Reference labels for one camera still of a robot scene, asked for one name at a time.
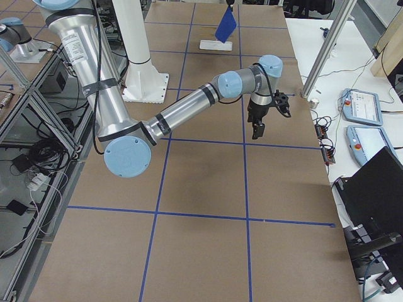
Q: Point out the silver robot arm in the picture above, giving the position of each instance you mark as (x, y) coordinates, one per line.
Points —
(127, 142)
(12, 34)

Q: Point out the blue and grey towel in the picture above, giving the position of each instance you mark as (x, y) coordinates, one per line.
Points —
(226, 26)

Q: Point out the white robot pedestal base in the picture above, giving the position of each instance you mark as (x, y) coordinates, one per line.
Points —
(143, 82)

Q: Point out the lower blue teach pendant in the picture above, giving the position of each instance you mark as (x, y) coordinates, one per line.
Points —
(366, 141)

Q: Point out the small metal cylinder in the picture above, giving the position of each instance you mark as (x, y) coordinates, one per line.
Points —
(313, 103)

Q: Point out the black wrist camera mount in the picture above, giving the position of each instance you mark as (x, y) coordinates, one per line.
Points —
(281, 103)

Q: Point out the upper blue teach pendant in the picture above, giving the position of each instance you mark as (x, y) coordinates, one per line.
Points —
(361, 107)

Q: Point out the blue teach pendant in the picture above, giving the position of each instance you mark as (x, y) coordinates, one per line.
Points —
(361, 107)
(366, 141)

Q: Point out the aluminium frame post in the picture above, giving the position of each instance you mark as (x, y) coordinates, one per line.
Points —
(327, 46)

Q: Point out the aluminium frame shelving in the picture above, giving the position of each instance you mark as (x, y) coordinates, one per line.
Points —
(44, 136)

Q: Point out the white towel rack with wooden bars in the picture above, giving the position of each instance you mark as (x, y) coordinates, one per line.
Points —
(208, 41)

